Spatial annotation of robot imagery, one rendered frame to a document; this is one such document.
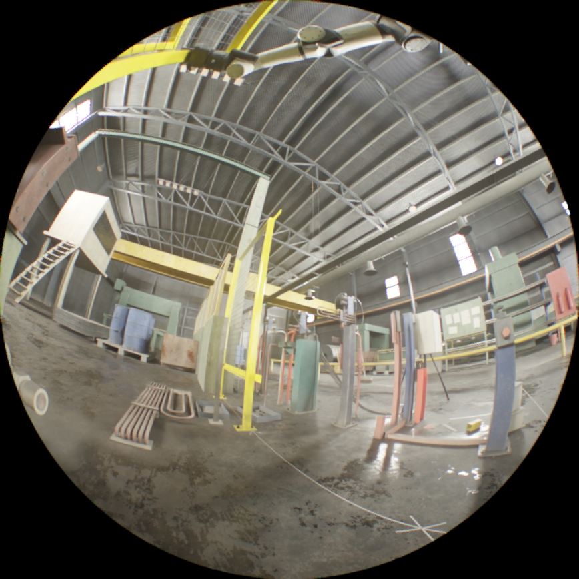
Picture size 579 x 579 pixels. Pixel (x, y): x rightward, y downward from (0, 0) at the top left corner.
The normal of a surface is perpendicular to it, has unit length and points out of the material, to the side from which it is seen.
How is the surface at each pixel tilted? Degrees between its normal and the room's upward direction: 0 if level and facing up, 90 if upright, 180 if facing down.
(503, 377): 90
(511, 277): 90
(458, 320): 90
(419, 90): 173
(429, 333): 90
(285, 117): 173
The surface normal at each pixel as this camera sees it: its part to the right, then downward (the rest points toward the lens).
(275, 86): 0.04, 0.95
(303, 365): 0.53, -0.28
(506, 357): -0.84, -0.25
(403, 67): -0.18, 0.89
